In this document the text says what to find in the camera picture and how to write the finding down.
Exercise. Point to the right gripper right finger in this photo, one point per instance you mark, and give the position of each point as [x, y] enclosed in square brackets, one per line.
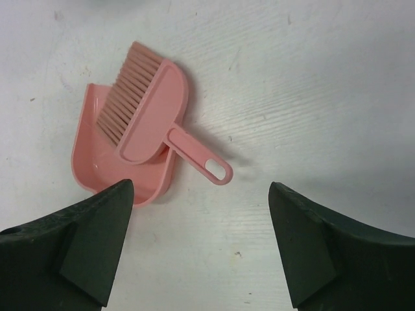
[333, 262]

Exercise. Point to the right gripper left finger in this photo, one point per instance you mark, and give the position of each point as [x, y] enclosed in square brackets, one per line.
[67, 260]

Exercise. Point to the pink dustpan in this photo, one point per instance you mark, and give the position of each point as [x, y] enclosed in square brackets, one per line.
[96, 167]

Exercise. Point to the pink hand brush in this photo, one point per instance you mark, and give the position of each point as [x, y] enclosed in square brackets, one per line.
[143, 113]

